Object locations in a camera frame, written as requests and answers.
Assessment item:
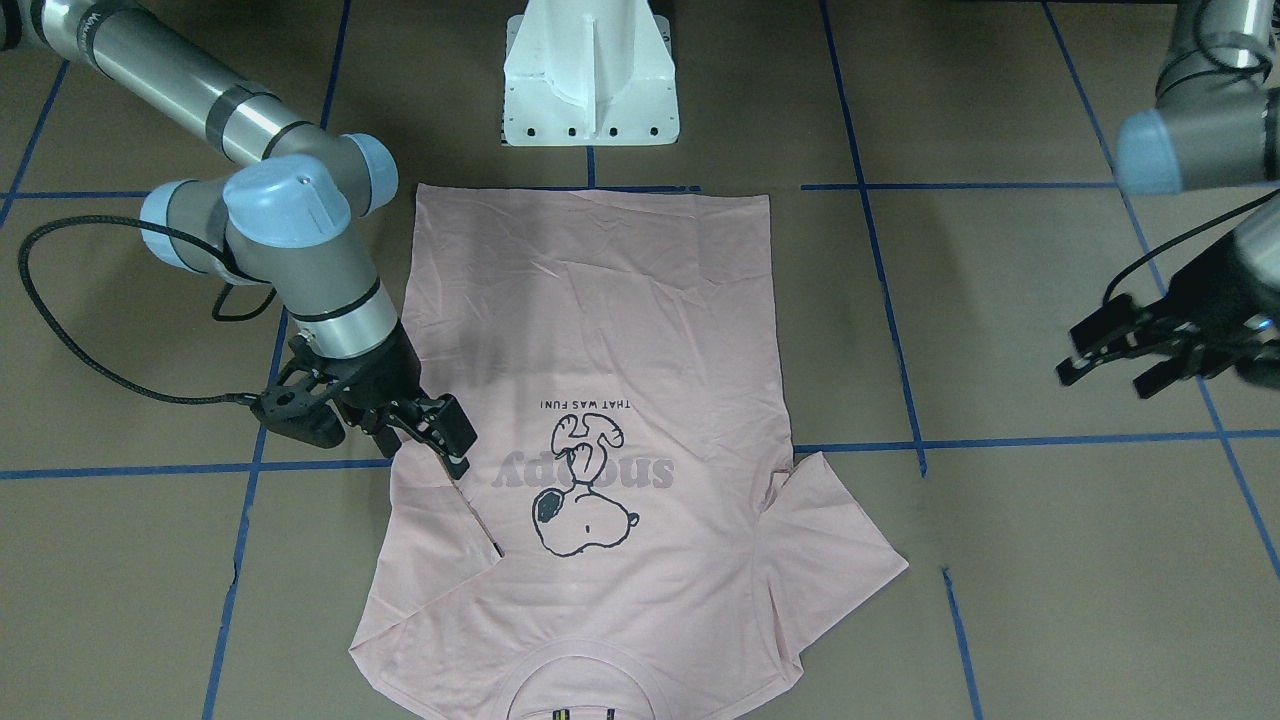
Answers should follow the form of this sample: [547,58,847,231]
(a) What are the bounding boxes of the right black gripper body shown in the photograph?
[288,322,426,433]

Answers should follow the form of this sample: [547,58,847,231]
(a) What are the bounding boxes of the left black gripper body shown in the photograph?
[1161,231,1279,386]

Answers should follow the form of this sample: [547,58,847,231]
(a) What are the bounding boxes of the pink Snoopy t-shirt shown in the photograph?
[349,184,908,719]

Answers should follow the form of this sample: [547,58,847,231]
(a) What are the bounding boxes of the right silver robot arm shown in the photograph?
[3,1,476,480]

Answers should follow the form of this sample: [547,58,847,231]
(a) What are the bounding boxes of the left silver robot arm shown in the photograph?
[1056,1,1279,398]

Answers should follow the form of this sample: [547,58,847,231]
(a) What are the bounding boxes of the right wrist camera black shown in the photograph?
[250,361,346,448]

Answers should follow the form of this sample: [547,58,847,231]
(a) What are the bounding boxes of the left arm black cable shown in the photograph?
[1102,188,1280,306]

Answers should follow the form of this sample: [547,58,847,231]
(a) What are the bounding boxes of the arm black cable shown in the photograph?
[17,217,278,406]
[1102,188,1280,306]

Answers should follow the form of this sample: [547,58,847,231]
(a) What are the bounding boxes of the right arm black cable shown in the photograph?
[17,217,278,406]

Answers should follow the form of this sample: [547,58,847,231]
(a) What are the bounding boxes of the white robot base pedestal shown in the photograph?
[500,1,681,147]

